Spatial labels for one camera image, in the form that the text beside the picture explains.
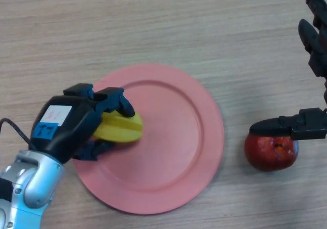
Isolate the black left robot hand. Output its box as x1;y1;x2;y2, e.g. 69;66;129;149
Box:
30;83;135;165

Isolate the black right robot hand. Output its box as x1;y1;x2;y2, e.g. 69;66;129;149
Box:
249;0;327;141

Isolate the yellow starfruit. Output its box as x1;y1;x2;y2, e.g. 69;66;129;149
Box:
92;111;144;144

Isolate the pink round plate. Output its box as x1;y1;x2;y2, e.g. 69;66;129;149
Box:
72;63;225;216

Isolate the red apple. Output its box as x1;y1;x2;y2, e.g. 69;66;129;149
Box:
244;133;299;172

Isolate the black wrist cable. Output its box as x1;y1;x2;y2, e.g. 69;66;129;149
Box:
0;118;36;151

